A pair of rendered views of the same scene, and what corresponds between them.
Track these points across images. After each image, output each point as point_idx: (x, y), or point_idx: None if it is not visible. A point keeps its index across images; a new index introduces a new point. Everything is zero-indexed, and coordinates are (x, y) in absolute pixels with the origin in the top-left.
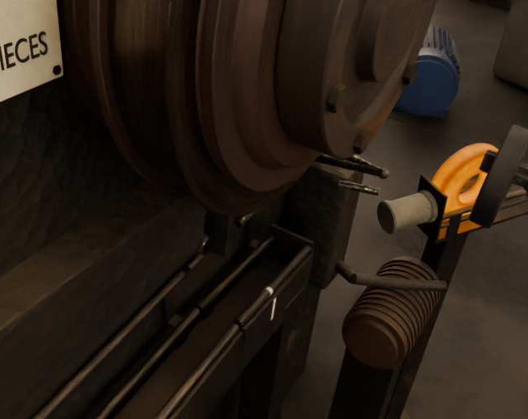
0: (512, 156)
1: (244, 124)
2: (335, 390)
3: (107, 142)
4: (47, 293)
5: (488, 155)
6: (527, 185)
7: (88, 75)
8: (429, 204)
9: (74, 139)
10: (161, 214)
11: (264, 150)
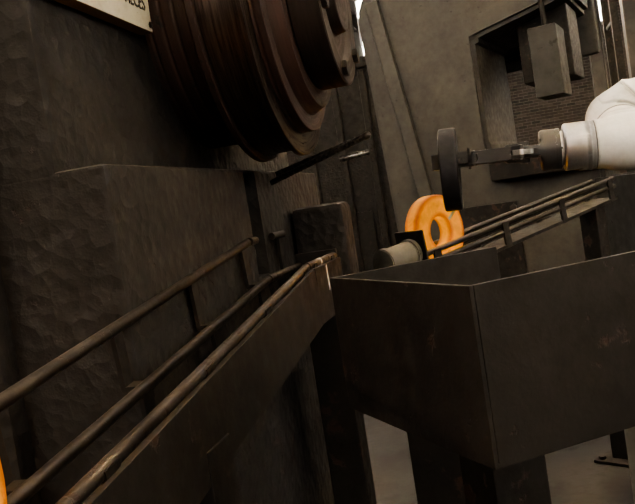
0: (448, 135)
1: (276, 26)
2: (412, 468)
3: (173, 118)
4: (175, 167)
5: (433, 155)
6: (469, 158)
7: (165, 37)
8: (412, 244)
9: (157, 98)
10: (223, 171)
11: (291, 52)
